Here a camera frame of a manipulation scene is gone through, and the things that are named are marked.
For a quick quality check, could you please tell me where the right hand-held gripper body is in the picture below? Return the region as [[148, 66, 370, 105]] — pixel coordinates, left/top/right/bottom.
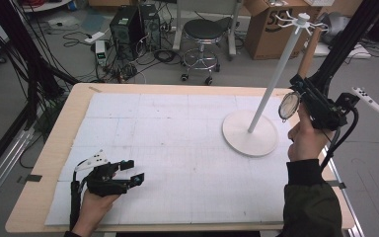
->
[[302, 82, 379, 131]]

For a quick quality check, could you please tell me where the long white power strip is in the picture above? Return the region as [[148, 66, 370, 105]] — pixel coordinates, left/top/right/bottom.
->
[[313, 42, 373, 60]]

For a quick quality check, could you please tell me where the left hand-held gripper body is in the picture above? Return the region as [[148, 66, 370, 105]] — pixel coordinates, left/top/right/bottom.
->
[[74, 149, 132, 198]]

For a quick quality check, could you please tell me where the aluminium rail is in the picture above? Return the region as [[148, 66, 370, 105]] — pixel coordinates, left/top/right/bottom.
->
[[322, 147, 365, 237], [0, 125, 36, 215]]

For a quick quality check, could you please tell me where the black metal stand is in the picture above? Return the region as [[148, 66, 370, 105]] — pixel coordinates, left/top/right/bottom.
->
[[309, 0, 379, 97]]

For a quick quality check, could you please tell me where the coiled black cable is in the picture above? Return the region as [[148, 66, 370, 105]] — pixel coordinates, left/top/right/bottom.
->
[[153, 48, 183, 66]]

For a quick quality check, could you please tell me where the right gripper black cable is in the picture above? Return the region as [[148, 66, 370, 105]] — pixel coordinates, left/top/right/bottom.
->
[[320, 107, 360, 171]]

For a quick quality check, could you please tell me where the small grey power supply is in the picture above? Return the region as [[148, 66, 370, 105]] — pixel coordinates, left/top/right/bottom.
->
[[95, 39, 109, 67]]

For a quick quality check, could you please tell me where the cardboard box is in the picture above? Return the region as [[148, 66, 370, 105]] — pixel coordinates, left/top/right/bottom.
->
[[244, 0, 324, 61]]

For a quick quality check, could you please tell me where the white hook stand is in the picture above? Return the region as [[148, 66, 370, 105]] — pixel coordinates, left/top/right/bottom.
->
[[221, 11, 330, 158]]

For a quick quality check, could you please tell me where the person's right hand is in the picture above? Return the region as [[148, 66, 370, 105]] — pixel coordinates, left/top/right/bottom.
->
[[287, 102, 336, 163]]

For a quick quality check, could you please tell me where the black computer tower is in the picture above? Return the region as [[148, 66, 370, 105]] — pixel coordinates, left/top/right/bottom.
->
[[109, 3, 162, 61]]

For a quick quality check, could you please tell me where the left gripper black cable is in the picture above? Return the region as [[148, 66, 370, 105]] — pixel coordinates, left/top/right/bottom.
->
[[69, 171, 82, 231]]

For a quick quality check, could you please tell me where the person's left hand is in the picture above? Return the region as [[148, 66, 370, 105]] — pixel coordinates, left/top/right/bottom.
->
[[72, 190, 122, 237]]

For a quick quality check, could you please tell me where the black round stool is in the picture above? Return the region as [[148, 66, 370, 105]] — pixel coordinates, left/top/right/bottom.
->
[[180, 17, 233, 86]]

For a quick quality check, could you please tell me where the wooden-handled mesh strainer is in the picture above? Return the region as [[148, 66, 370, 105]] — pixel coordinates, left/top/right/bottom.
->
[[277, 27, 324, 122]]

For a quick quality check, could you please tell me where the black stand with cables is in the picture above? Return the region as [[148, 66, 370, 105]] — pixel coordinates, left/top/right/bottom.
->
[[0, 0, 81, 130]]

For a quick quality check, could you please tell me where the white gridded foam mat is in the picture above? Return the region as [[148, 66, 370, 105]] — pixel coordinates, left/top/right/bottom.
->
[[43, 92, 294, 227]]

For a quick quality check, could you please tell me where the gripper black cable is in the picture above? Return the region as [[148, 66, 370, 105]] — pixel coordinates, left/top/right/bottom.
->
[[69, 171, 82, 231], [320, 107, 360, 171]]

